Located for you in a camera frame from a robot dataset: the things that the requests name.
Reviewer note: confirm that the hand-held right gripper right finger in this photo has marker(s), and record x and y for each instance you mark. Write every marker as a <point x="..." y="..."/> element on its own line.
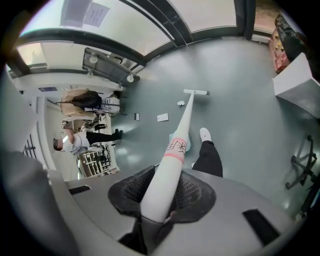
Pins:
<point x="197" y="197"/>

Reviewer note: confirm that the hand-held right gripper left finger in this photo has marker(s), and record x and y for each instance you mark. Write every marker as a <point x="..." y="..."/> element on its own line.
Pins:
<point x="127" y="192"/>

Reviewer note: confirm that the white broom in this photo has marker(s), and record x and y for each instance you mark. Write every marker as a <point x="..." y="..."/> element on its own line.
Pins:
<point x="175" y="155"/>

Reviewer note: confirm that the white card trash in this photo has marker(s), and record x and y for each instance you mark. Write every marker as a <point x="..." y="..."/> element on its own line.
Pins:
<point x="162" y="117"/>

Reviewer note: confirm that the white paper trash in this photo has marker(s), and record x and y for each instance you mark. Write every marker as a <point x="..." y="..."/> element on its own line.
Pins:
<point x="180" y="102"/>

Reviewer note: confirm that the person's leg in black trousers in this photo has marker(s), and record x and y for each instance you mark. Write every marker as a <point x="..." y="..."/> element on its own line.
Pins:
<point x="208" y="160"/>

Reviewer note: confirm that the white shelf rack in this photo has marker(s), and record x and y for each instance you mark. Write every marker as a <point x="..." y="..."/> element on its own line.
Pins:
<point x="96" y="162"/>

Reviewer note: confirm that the person's white shoe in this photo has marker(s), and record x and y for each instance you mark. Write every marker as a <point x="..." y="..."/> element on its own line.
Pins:
<point x="205" y="134"/>

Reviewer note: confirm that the black backpack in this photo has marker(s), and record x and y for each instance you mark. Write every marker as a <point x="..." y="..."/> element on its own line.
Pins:
<point x="86" y="99"/>

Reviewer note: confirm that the black office chair base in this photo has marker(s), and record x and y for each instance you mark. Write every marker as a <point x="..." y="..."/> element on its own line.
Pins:
<point x="303" y="165"/>

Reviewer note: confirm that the folded table with white castors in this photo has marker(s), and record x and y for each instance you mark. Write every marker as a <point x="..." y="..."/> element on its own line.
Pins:
<point x="107" y="63"/>

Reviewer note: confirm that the white cabinet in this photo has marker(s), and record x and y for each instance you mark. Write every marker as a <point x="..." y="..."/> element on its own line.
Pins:
<point x="295" y="80"/>

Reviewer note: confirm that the paper notice on window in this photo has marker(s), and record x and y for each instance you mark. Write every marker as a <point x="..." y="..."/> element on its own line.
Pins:
<point x="96" y="14"/>

